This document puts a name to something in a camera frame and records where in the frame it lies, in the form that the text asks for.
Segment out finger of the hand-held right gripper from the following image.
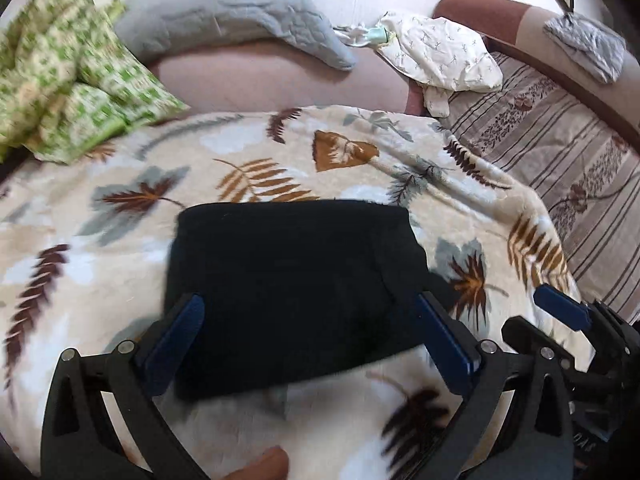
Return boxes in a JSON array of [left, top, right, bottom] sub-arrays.
[[501, 316, 596, 376], [532, 284, 631, 346]]

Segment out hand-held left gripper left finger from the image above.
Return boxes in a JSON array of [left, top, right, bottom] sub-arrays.
[[40, 292, 211, 480]]

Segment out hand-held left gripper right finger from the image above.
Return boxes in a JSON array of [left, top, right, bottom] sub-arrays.
[[416, 291, 576, 480]]

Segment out black pants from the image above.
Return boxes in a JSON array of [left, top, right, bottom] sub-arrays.
[[162, 199, 461, 403]]

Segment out person's left hand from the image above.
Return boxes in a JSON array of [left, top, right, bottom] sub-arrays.
[[220, 446, 291, 480]]

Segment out leaf print fleece blanket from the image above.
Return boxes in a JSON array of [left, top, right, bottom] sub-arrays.
[[0, 104, 596, 480]]

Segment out striped floral bed sheet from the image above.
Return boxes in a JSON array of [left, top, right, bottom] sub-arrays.
[[445, 50, 640, 326]]

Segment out grey plaid cloth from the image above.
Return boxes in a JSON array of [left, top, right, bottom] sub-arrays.
[[542, 12, 628, 85]]

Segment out pink mattress cover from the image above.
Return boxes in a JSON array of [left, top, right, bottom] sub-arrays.
[[147, 40, 416, 116]]

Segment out white printed pillow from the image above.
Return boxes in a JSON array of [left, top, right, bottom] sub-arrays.
[[375, 12, 503, 117]]

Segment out green patterned quilt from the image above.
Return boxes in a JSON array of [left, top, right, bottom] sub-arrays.
[[0, 0, 191, 166]]

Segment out brown beige headboard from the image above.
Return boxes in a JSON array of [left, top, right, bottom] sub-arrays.
[[432, 0, 640, 136]]

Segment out grey quilted pillow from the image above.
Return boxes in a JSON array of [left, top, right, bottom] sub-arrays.
[[112, 0, 358, 72]]

